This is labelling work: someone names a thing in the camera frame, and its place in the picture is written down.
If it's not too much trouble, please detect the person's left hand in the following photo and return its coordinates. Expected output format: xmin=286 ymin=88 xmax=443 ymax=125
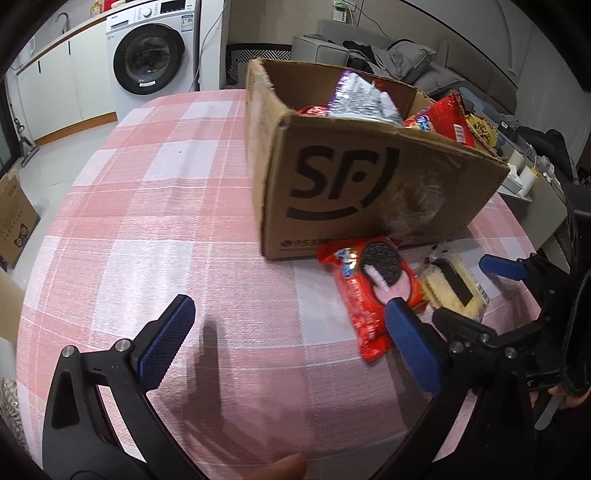
xmin=240 ymin=452 xmax=308 ymax=480

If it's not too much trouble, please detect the white tissue box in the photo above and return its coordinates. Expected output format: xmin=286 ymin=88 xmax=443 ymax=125
xmin=499 ymin=150 xmax=536 ymax=195

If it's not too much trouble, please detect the white washing machine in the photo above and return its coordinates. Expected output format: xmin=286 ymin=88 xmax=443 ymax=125
xmin=106 ymin=0 xmax=201 ymax=109

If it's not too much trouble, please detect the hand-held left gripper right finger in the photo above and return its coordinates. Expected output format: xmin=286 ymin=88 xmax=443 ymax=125
xmin=374 ymin=298 xmax=537 ymax=480

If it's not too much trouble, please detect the patterned cloth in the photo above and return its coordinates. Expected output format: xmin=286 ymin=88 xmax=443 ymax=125
xmin=0 ymin=378 xmax=28 ymax=444

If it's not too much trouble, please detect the white floor cabinet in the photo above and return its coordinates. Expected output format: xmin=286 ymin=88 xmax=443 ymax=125
xmin=16 ymin=25 xmax=118 ymax=141

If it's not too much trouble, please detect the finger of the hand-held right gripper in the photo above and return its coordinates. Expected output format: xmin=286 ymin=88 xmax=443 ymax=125
xmin=431 ymin=308 xmax=552 ymax=361
xmin=479 ymin=255 xmax=571 ymax=301

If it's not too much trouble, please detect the silver purple snack packet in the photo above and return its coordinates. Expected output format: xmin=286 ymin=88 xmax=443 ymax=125
xmin=328 ymin=70 xmax=404 ymax=126

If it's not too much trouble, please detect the brown cardboard box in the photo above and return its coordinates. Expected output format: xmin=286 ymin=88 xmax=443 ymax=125
xmin=244 ymin=58 xmax=511 ymax=260

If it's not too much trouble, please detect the black clothing pile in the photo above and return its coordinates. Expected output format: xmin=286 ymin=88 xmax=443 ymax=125
xmin=512 ymin=124 xmax=578 ymax=185

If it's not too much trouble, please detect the red chip packet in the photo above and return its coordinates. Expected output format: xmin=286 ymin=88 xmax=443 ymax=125
xmin=403 ymin=92 xmax=476 ymax=148

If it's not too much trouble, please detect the printed cardboard box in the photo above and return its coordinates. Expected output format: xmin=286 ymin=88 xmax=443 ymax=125
xmin=0 ymin=168 xmax=40 ymax=271

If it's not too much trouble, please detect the person's right hand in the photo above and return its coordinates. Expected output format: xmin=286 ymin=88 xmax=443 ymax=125
xmin=531 ymin=385 xmax=585 ymax=430

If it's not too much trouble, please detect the dark clothing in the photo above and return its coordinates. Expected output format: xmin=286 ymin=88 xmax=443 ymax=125
xmin=344 ymin=41 xmax=384 ymax=70

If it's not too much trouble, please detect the yellow printed bag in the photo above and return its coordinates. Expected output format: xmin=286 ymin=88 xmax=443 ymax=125
xmin=464 ymin=113 xmax=499 ymax=148

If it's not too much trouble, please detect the yellow cake packet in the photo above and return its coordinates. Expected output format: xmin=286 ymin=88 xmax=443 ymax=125
xmin=418 ymin=247 xmax=490 ymax=321

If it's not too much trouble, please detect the pink checked tablecloth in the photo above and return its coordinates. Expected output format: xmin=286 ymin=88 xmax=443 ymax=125
xmin=16 ymin=89 xmax=550 ymax=480

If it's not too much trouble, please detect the red cookie packet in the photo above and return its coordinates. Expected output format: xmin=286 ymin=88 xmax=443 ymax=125
xmin=316 ymin=236 xmax=423 ymax=363

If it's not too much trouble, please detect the grey side table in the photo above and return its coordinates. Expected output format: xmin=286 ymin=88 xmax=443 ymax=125
xmin=508 ymin=175 xmax=568 ymax=259

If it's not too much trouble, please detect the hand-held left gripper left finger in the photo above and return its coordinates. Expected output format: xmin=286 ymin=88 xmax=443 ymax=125
xmin=41 ymin=294 xmax=204 ymax=480

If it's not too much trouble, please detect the grey cushion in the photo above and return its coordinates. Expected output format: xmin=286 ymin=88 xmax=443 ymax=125
xmin=385 ymin=39 xmax=437 ymax=84

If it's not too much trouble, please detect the grey sofa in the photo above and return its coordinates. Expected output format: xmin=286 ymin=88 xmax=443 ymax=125
xmin=292 ymin=18 xmax=518 ymax=112

